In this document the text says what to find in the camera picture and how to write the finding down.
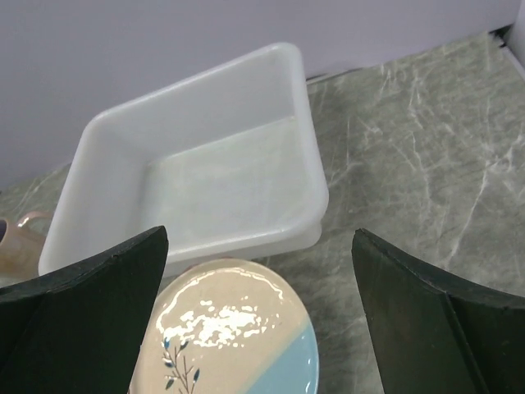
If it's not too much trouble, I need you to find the beige ceramic mug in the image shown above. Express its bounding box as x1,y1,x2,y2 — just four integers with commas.
1,211,52,280

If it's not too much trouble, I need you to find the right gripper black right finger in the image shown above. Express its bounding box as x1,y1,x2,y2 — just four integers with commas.
352,229,524,393

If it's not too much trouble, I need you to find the beige and blue plate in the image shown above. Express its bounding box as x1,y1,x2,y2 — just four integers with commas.
129,259,319,393

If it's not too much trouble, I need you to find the white plastic bin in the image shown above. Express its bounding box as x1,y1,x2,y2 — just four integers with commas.
39,43,329,276

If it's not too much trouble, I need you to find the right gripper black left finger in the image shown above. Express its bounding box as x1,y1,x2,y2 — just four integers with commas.
1,226,169,393

